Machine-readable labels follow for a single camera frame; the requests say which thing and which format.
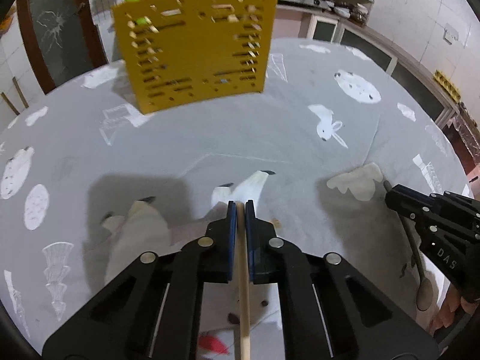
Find wooden chopstick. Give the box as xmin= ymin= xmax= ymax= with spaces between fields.
xmin=236 ymin=201 xmax=251 ymax=360

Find person right hand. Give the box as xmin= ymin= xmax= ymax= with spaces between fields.
xmin=429 ymin=284 xmax=479 ymax=335

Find yellow egg tray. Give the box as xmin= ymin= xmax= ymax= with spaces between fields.
xmin=433 ymin=70 xmax=461 ymax=103

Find grey animal print tablecloth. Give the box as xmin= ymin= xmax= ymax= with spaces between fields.
xmin=1 ymin=39 xmax=471 ymax=352

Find yellow perforated utensil holder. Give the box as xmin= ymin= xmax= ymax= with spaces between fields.
xmin=112 ymin=0 xmax=278 ymax=114

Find dark wooden glass door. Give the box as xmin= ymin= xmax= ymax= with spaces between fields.
xmin=16 ymin=0 xmax=107 ymax=94

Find white wall switch box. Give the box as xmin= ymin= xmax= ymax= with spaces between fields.
xmin=443 ymin=23 xmax=459 ymax=45

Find wooden sticks by wall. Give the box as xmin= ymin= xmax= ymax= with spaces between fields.
xmin=1 ymin=76 xmax=29 ymax=116

